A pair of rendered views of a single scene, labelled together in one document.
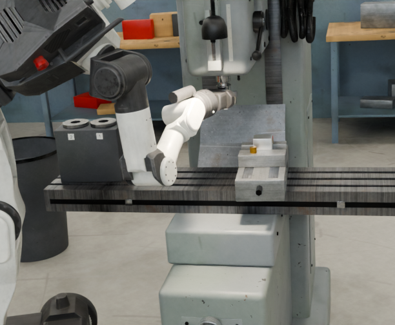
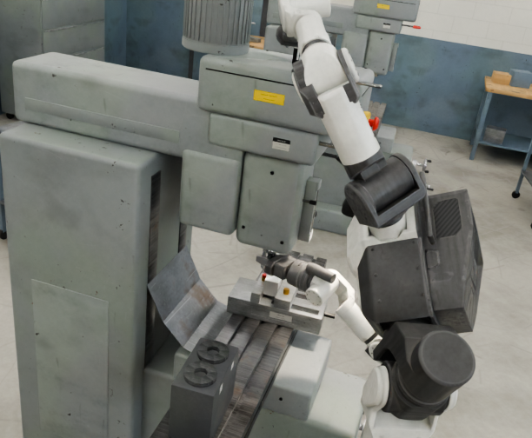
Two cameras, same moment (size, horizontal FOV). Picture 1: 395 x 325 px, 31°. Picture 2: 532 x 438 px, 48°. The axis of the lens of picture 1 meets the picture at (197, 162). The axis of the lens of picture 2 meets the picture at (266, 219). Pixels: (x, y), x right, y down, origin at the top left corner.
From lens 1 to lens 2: 2.80 m
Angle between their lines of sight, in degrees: 81
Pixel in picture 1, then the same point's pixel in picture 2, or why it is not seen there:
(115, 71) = not seen: hidden behind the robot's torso
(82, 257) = not seen: outside the picture
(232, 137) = (176, 298)
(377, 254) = not seen: hidden behind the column
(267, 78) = (181, 228)
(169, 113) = (327, 293)
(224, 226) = (313, 359)
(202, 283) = (346, 406)
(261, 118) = (182, 268)
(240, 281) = (346, 385)
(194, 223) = (302, 374)
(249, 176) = (314, 310)
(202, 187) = (276, 346)
